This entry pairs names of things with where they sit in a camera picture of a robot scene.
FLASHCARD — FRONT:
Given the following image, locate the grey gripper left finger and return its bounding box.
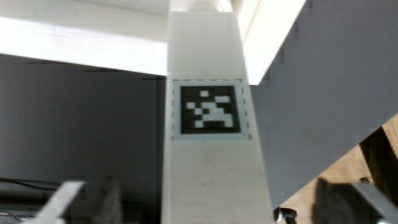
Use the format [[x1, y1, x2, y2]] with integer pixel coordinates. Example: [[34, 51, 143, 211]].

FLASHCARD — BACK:
[[34, 179, 123, 224]]

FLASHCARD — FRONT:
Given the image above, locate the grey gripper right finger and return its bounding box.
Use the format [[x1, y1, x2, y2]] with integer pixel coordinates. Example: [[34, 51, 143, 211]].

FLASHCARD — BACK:
[[311, 178, 398, 224]]

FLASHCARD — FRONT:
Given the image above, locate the white desk tabletop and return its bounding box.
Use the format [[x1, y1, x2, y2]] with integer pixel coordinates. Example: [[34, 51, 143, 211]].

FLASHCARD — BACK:
[[0, 0, 310, 84]]

